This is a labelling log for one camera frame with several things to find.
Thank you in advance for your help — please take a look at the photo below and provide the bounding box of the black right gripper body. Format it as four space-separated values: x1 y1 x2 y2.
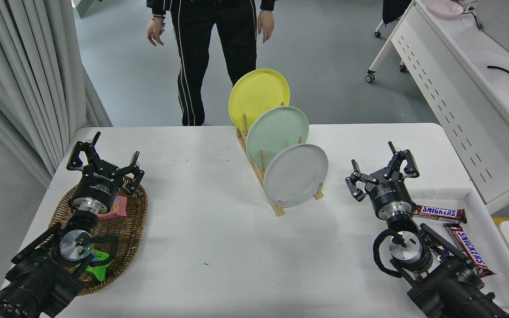
367 178 413 215

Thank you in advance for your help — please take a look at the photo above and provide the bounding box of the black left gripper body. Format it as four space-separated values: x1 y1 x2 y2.
72 161 125 208

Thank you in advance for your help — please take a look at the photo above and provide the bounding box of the grey plate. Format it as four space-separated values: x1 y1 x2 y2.
263 144 329 208

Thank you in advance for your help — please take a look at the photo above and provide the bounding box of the wooden plate rack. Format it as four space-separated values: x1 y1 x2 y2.
236 102 325 217

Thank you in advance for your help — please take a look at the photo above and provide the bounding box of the pale green plate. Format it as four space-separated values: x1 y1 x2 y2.
246 106 310 168

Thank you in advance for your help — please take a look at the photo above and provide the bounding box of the yellow plate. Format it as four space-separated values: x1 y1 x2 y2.
228 68 291 132

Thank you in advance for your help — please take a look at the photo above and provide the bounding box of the pink plate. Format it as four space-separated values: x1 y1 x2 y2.
425 0 464 18

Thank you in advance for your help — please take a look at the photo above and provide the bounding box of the person's right hand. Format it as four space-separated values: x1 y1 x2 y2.
146 15 167 47

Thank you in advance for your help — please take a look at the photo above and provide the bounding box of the person's left hand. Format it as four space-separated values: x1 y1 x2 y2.
257 9 276 44

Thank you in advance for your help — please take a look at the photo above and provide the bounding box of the pink snack packet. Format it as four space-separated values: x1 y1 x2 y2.
98 196 128 220

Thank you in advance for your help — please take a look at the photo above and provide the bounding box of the brown Snickers bar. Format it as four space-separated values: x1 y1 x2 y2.
414 204 467 224
444 223 497 278

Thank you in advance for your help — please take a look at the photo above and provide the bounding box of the brown wicker basket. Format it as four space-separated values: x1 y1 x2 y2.
48 176 148 296

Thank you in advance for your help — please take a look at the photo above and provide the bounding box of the green snack packet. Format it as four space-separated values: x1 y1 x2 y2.
84 250 114 282

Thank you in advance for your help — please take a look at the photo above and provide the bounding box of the white curtain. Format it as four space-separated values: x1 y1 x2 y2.
0 0 114 188

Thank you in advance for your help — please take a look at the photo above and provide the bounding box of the white tray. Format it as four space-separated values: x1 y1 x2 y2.
403 186 509 318

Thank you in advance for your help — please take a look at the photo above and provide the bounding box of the white perforated desk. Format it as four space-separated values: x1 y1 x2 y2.
365 0 509 215

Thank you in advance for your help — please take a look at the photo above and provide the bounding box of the person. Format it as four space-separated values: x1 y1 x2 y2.
146 0 277 127

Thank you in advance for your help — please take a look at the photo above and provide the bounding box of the white panel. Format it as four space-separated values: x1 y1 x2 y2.
72 0 101 19

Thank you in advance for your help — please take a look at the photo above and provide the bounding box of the grey laptop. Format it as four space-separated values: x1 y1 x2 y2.
475 0 509 60

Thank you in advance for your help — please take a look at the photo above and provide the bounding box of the thick black cable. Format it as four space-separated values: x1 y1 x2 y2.
487 65 509 82

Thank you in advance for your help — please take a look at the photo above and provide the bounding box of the thin black cable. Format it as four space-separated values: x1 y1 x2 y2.
460 7 483 30

